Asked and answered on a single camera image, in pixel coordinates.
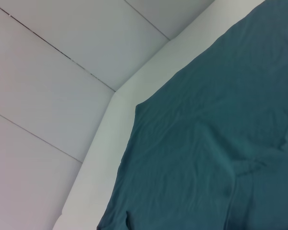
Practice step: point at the blue-green t-shirt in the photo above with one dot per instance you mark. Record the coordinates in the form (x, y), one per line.
(206, 143)

